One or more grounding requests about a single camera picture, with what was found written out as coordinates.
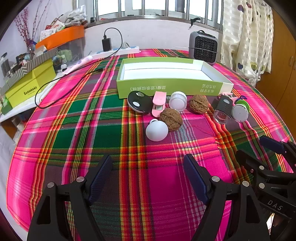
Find white round jar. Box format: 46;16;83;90
169;91;188;112

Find pile of paper packets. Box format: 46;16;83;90
40;19;66;42

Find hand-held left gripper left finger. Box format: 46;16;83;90
27;154;113;241

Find white ball gadget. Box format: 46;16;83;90
146;119;169;142

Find grey striped box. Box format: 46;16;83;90
0;47;58;93

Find white power strip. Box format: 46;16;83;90
89;46;140;58

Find black charger adapter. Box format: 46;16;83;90
102;35;112;52

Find grey small fan heater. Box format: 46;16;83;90
188;30;219;65

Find pink white tube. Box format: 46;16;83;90
62;56;93;75

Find pink green plaid tablecloth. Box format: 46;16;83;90
6;48;294;241

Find cream heart print curtain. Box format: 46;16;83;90
220;0;274;86

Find large pink clip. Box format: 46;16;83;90
151;91;167;117

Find black charger cable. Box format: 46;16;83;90
35;28;123;109

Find black clip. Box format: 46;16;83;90
188;17;201;30

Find small green box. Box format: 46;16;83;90
1;96;12;115

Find wooden cabinet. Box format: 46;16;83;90
254;11;296;130

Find green cardboard box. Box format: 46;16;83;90
116;58;234;100

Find grey gloves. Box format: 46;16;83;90
62;10;88;27

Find yellow-green cardboard box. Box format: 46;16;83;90
5;59;57;108

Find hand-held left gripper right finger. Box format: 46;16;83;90
183;153;271;241

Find clear bin orange lid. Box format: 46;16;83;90
35;25;85;67

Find black clear perfume bottle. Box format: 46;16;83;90
213;95;233;124

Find brown walnut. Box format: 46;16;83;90
159;109;184;132
189;94;209;114

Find black oval disc white dots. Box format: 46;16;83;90
127;91;148;114

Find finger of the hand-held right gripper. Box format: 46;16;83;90
259;136;296;173
235;149;296;193

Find metal window grille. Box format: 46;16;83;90
77;0;226;29

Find purple flower branches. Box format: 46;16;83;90
14;0;51;51

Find green white round gadget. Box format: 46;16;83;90
232;99;250;123

